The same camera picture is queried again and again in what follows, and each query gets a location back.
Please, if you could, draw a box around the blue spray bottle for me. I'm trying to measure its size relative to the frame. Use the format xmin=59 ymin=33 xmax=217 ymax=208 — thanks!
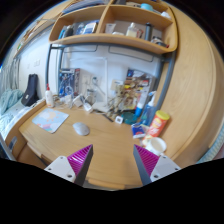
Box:
xmin=139 ymin=90 xmax=158 ymax=127

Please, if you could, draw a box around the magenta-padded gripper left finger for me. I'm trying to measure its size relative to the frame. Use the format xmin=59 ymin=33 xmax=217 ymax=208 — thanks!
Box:
xmin=44 ymin=143 xmax=94 ymax=187

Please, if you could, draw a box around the white power strip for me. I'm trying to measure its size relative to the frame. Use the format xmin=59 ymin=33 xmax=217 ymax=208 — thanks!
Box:
xmin=83 ymin=102 xmax=94 ymax=113

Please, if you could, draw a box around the colourful picture box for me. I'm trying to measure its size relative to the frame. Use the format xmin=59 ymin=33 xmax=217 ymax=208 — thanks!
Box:
xmin=125 ymin=68 xmax=156 ymax=101

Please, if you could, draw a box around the white desk lamp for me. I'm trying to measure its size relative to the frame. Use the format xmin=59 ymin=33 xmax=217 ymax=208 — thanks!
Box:
xmin=69 ymin=55 xmax=114 ymax=113

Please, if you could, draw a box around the teal blanket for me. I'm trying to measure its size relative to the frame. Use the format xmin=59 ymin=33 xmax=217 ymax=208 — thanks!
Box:
xmin=0 ymin=88 xmax=24 ymax=116

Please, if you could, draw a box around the black bag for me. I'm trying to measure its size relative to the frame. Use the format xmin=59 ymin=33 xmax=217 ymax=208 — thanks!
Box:
xmin=20 ymin=73 xmax=40 ymax=108

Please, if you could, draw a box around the blue tissue pack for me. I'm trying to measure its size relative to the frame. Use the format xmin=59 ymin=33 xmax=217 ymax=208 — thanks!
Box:
xmin=131 ymin=122 xmax=147 ymax=139

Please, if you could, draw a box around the blue robot model kit box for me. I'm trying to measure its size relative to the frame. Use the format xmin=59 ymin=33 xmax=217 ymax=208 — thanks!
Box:
xmin=58 ymin=68 xmax=81 ymax=98

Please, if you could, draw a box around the white mug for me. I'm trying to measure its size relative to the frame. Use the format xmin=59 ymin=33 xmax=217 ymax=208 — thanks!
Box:
xmin=144 ymin=136 xmax=168 ymax=156

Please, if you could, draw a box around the grey computer mouse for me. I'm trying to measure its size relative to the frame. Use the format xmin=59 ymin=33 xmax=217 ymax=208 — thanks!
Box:
xmin=72 ymin=121 xmax=91 ymax=137

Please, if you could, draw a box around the pastel sun-print mouse pad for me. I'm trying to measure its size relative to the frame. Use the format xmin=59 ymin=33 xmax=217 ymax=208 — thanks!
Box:
xmin=31 ymin=107 xmax=70 ymax=134

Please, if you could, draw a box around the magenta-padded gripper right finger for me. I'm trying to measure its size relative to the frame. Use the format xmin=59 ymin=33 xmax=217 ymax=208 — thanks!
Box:
xmin=133 ymin=143 xmax=181 ymax=186

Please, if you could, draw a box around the white wall socket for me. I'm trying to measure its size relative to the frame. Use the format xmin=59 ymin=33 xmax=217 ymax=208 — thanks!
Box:
xmin=82 ymin=74 xmax=93 ymax=86

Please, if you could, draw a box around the wooden shelf unit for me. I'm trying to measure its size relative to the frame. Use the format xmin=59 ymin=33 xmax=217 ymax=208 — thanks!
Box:
xmin=48 ymin=0 xmax=179 ymax=55

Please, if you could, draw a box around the white bottle with red cap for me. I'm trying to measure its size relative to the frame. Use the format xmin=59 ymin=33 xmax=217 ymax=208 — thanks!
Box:
xmin=44 ymin=83 xmax=55 ymax=108

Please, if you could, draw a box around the brown wooden figure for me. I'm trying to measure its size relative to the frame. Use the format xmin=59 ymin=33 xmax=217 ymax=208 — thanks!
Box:
xmin=108 ymin=84 xmax=138 ymax=118

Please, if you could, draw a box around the grey metal frame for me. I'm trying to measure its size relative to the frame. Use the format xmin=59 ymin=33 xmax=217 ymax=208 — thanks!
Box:
xmin=45 ymin=42 xmax=178 ymax=111

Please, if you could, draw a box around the red chip can yellow lid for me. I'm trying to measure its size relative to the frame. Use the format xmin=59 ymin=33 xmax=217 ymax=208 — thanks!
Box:
xmin=146 ymin=109 xmax=171 ymax=138

